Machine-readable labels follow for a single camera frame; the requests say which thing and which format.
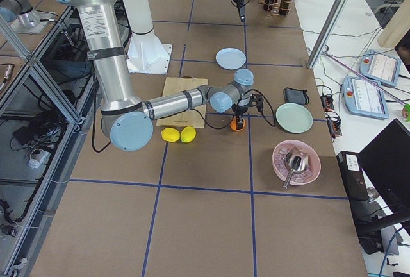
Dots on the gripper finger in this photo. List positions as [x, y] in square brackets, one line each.
[239, 120]
[242, 13]

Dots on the orange mandarin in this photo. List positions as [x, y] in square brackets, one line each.
[233, 126]

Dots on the green plate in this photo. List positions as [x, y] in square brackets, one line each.
[294, 118]

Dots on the light blue plate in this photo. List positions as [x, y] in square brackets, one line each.
[230, 58]

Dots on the dark grey folded cloth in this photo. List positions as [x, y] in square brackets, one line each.
[296, 96]

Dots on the wooden cutting board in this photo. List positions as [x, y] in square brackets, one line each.
[181, 104]

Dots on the yellow lemon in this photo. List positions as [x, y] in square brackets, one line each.
[187, 134]
[170, 135]

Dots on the pink bowl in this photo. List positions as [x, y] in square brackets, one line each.
[303, 178]

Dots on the metal ice scoop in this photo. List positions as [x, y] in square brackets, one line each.
[295, 161]

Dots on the teach pendant tablet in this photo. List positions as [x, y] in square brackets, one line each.
[380, 67]
[363, 99]

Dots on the black computer box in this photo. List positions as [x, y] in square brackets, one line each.
[355, 186]

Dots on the aluminium frame post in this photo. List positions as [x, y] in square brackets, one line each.
[325, 32]

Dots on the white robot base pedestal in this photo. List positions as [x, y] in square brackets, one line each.
[146, 54]

